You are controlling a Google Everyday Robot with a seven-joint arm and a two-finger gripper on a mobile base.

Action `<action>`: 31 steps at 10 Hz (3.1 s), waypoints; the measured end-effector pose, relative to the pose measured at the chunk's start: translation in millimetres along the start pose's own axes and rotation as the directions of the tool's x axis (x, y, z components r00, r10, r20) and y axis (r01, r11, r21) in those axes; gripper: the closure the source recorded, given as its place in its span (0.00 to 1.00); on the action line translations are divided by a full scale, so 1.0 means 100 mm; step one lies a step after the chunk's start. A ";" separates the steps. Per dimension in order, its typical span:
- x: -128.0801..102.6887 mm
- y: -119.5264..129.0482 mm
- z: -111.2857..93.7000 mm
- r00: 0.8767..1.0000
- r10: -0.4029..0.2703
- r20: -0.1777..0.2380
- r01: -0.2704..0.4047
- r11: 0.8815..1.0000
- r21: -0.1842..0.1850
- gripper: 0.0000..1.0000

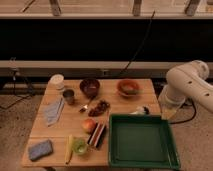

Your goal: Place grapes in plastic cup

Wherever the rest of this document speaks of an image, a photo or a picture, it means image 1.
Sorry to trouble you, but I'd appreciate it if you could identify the blue folded cloth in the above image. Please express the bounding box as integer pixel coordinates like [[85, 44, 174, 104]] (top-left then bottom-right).
[[43, 98, 64, 126]]

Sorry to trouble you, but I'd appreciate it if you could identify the small grey metal cup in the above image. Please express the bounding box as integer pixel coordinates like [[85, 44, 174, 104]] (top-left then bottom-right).
[[63, 89, 75, 105]]

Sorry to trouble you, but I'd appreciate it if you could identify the green plastic tray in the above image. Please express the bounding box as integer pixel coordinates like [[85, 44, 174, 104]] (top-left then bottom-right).
[[108, 115, 181, 170]]

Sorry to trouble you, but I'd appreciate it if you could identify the yellow banana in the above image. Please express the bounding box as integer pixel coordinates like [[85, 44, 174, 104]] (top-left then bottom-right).
[[65, 135, 74, 164]]

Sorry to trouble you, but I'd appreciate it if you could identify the green plastic cup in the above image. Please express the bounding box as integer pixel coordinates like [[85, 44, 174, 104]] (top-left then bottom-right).
[[73, 138, 88, 155]]

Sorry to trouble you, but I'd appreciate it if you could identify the blue sponge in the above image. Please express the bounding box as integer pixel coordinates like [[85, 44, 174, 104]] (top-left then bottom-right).
[[28, 140, 53, 161]]

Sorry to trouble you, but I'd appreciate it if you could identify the orange bowl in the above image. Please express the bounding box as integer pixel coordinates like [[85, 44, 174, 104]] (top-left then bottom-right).
[[117, 79, 140, 98]]

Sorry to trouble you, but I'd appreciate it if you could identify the dark brown bowl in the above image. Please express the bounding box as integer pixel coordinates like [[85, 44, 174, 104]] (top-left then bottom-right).
[[79, 78, 100, 98]]

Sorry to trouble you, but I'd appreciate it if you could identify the wooden table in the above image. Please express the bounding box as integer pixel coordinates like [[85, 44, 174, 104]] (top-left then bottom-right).
[[21, 79, 160, 167]]

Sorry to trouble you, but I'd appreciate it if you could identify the dark purple grape bunch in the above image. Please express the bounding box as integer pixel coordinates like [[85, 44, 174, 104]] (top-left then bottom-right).
[[88, 100, 110, 117]]

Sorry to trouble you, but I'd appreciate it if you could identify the white lidded container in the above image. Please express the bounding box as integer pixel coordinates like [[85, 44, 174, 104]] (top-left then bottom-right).
[[49, 74, 65, 90]]

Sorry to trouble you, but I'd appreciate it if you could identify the white and black small object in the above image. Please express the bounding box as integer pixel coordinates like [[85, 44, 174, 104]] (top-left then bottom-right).
[[133, 106, 149, 115]]

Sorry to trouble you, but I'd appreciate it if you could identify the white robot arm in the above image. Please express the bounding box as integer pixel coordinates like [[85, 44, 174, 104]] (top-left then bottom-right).
[[158, 60, 213, 120]]

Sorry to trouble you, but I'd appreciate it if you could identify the black hanging cable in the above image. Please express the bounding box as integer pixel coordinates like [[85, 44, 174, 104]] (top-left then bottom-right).
[[117, 10, 156, 78]]

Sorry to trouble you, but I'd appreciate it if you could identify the red apple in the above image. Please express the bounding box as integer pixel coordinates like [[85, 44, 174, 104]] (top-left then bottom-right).
[[82, 119, 96, 134]]

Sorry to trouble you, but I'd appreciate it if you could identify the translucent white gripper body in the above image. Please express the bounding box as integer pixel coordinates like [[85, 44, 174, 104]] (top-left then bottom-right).
[[158, 85, 186, 120]]

